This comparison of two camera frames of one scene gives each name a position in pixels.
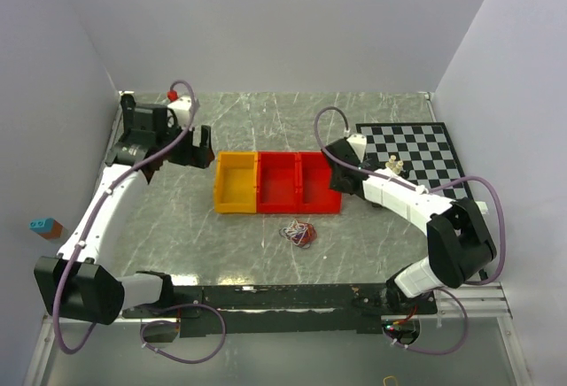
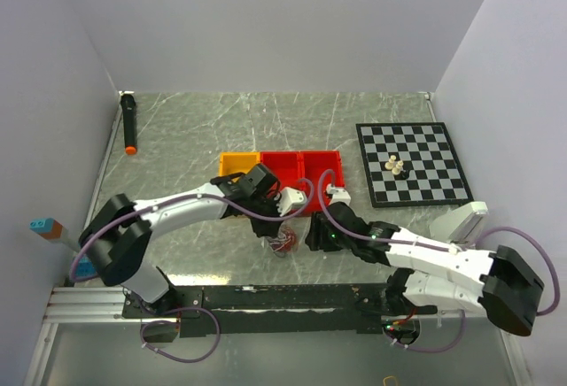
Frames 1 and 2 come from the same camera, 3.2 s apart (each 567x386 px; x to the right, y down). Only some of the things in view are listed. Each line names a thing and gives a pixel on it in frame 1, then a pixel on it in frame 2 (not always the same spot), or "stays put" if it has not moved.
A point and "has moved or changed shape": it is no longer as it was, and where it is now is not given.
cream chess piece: [391, 162] stays put
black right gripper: [333, 183] to [318, 228]
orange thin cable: [306, 236] has moved or changed shape
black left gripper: [200, 157] to [267, 229]
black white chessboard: [426, 150] stays put
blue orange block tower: [48, 227] stays put
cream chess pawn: [398, 168] stays put
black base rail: [287, 310] stays put
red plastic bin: [314, 194] stays put
